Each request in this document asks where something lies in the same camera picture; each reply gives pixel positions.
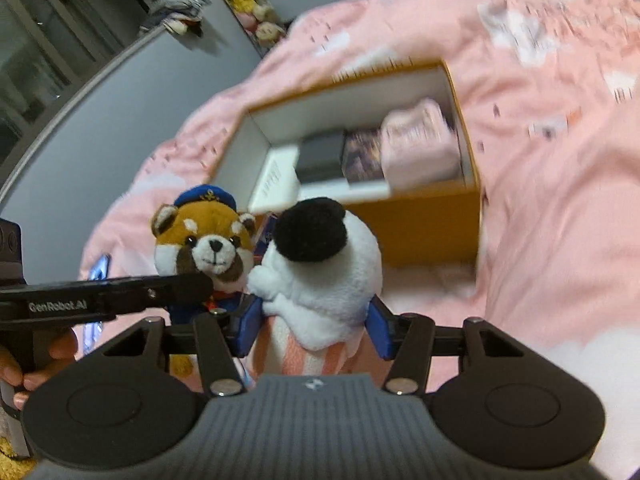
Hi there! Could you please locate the heap of clothes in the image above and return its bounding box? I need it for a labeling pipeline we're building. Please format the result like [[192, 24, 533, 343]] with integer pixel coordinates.
[[140, 0, 211, 39]]

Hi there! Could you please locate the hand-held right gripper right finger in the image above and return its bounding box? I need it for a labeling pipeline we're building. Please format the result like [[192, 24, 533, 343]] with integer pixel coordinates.
[[365, 296, 527, 395]]

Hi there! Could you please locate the person's left hand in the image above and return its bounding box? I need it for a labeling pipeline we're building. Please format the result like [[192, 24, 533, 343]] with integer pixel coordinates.
[[0, 330, 79, 412]]

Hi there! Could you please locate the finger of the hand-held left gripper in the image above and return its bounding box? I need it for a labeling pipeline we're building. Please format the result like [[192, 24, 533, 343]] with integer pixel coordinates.
[[104, 272, 215, 318]]

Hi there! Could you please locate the small grey box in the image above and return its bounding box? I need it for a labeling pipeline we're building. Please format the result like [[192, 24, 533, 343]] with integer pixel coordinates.
[[295, 130, 349, 184]]

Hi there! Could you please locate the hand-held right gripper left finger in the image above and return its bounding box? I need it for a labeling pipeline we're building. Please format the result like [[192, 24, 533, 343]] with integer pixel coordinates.
[[101, 295, 263, 396]]

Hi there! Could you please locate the dark glass window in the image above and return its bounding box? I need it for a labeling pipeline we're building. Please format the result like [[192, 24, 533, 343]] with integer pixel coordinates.
[[0, 0, 167, 162]]

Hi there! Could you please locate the pink printed blanket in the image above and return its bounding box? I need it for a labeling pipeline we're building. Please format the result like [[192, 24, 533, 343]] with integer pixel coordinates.
[[75, 0, 640, 480]]

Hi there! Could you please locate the red panda plush toy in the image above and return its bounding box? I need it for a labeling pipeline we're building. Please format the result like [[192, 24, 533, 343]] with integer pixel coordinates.
[[150, 185, 259, 377]]

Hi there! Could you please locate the white oblong case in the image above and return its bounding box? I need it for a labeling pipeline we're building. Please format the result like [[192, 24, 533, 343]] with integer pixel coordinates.
[[248, 147, 301, 214]]

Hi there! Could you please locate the orange cardboard box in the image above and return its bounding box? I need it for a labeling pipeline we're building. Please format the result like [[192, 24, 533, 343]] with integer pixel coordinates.
[[210, 60, 484, 269]]

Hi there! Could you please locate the grey curved rail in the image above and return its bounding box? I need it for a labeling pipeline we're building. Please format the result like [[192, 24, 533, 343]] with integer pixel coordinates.
[[0, 25, 167, 202]]

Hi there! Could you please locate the white plush toy black beret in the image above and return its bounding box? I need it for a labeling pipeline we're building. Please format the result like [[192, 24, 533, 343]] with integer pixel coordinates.
[[247, 197, 384, 377]]

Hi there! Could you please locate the pink snap case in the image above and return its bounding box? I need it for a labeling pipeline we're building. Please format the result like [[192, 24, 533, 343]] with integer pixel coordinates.
[[380, 99, 461, 189]]

